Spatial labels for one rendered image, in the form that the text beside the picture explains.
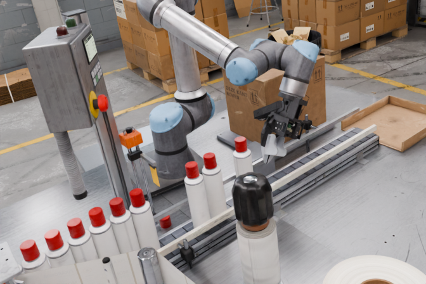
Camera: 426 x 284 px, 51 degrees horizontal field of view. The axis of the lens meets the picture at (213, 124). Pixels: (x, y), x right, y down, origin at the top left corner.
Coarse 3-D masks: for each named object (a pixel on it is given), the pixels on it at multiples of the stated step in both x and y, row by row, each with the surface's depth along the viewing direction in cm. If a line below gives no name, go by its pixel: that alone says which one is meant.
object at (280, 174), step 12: (348, 132) 160; (372, 132) 157; (336, 144) 154; (360, 144) 152; (312, 156) 149; (336, 156) 147; (288, 168) 145; (312, 168) 143; (276, 180) 139; (300, 180) 138; (276, 192) 134; (228, 204) 132; (180, 228) 125; (192, 228) 124; (216, 228) 123; (168, 240) 121; (192, 240) 120
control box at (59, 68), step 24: (24, 48) 87; (48, 48) 87; (72, 48) 88; (48, 72) 89; (72, 72) 90; (48, 96) 92; (72, 96) 92; (96, 96) 99; (48, 120) 94; (72, 120) 94
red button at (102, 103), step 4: (100, 96) 95; (104, 96) 96; (96, 100) 96; (100, 100) 95; (104, 100) 95; (96, 104) 95; (100, 104) 94; (104, 104) 95; (96, 108) 96; (100, 108) 95; (104, 108) 95
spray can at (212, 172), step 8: (208, 160) 117; (208, 168) 118; (216, 168) 119; (208, 176) 118; (216, 176) 119; (208, 184) 120; (216, 184) 120; (208, 192) 121; (216, 192) 120; (208, 200) 123; (216, 200) 122; (224, 200) 124; (216, 208) 123; (224, 208) 124
